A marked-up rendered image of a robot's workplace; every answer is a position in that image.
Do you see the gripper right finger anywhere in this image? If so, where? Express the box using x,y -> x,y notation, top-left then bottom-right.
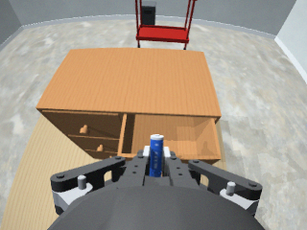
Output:
161,147 -> 263,216

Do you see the small brown wooden chest of drawers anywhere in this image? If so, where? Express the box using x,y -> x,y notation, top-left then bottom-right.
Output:
35,48 -> 222,159

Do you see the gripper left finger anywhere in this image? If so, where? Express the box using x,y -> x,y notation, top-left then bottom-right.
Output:
50,146 -> 151,216

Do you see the blue aa battery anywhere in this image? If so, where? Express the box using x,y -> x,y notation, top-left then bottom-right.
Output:
150,134 -> 163,177

